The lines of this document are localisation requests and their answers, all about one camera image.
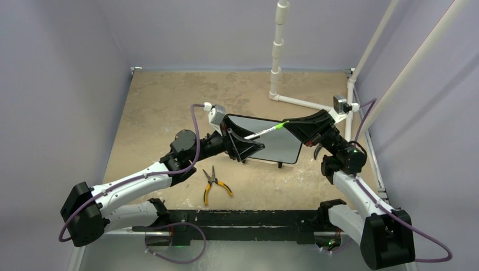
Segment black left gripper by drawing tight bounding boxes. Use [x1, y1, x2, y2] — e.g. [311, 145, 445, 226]
[188, 116, 264, 164]

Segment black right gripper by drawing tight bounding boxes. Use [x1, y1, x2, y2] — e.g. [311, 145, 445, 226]
[283, 109, 348, 156]

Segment white green whiteboard marker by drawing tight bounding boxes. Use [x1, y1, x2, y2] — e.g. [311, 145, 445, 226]
[244, 121, 289, 140]

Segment black-framed whiteboard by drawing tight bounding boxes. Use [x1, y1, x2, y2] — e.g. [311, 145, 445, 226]
[227, 114, 302, 168]

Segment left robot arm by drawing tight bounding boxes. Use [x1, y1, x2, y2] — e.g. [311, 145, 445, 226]
[58, 118, 265, 247]

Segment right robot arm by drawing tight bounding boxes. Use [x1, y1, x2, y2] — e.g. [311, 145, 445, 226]
[283, 110, 416, 270]

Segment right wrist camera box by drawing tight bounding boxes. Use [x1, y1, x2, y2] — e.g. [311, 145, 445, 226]
[330, 95, 354, 124]

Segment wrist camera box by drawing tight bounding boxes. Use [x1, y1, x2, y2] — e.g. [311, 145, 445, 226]
[330, 95, 354, 124]
[208, 104, 226, 133]

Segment white PVC pipe frame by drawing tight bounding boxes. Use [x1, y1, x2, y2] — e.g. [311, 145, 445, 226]
[260, 1, 469, 139]

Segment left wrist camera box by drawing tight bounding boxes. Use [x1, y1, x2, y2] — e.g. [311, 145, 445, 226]
[208, 104, 226, 133]

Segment yellow-handled pliers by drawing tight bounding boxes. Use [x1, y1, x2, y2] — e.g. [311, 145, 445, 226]
[202, 165, 234, 207]

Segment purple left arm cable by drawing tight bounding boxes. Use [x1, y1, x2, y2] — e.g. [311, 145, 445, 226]
[58, 103, 214, 243]

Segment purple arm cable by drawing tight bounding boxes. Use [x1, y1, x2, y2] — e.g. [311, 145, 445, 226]
[58, 103, 214, 243]
[351, 98, 453, 263]

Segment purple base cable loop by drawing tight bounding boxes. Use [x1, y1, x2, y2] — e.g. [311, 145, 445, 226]
[144, 222, 207, 265]

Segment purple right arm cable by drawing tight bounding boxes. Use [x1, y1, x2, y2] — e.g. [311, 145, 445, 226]
[351, 98, 453, 263]

